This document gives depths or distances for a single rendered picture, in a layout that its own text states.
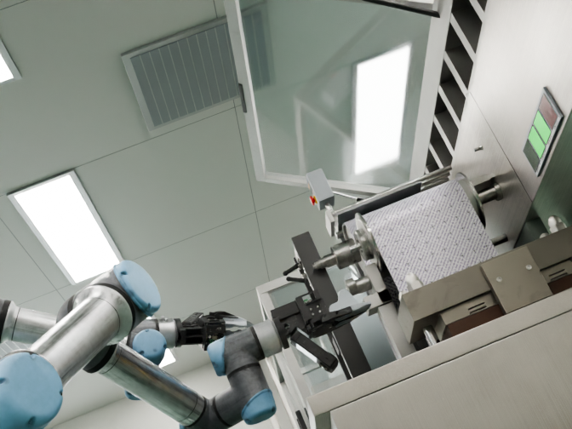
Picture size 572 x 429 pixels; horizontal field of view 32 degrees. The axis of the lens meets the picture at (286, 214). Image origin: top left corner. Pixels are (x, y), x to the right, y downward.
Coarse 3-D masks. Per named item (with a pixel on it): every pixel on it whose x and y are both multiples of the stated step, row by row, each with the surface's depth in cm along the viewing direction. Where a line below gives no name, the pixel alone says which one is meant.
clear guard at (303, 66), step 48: (240, 0) 246; (288, 0) 243; (336, 0) 239; (288, 48) 262; (336, 48) 258; (384, 48) 254; (288, 96) 285; (336, 96) 280; (384, 96) 276; (288, 144) 312; (336, 144) 307; (384, 144) 301
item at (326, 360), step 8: (296, 336) 214; (304, 336) 214; (296, 344) 214; (304, 344) 213; (312, 344) 213; (304, 352) 216; (312, 352) 212; (320, 352) 212; (328, 352) 212; (320, 360) 212; (328, 360) 212; (336, 360) 212; (328, 368) 212
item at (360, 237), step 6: (360, 228) 230; (354, 234) 231; (360, 234) 227; (360, 240) 227; (366, 240) 227; (366, 246) 226; (360, 252) 232; (366, 252) 227; (372, 252) 227; (366, 258) 228; (372, 258) 229
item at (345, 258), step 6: (348, 240) 255; (336, 246) 254; (342, 246) 254; (348, 246) 254; (336, 252) 253; (342, 252) 253; (348, 252) 253; (354, 252) 253; (336, 258) 253; (342, 258) 253; (348, 258) 253; (354, 258) 254; (360, 258) 254; (342, 264) 254; (348, 264) 254
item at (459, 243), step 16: (448, 224) 224; (464, 224) 224; (480, 224) 224; (400, 240) 223; (416, 240) 223; (432, 240) 223; (448, 240) 223; (464, 240) 223; (480, 240) 222; (384, 256) 222; (400, 256) 222; (416, 256) 222; (432, 256) 221; (448, 256) 221; (464, 256) 221; (480, 256) 221; (400, 272) 220; (416, 272) 220; (432, 272) 220; (448, 272) 220; (400, 288) 219
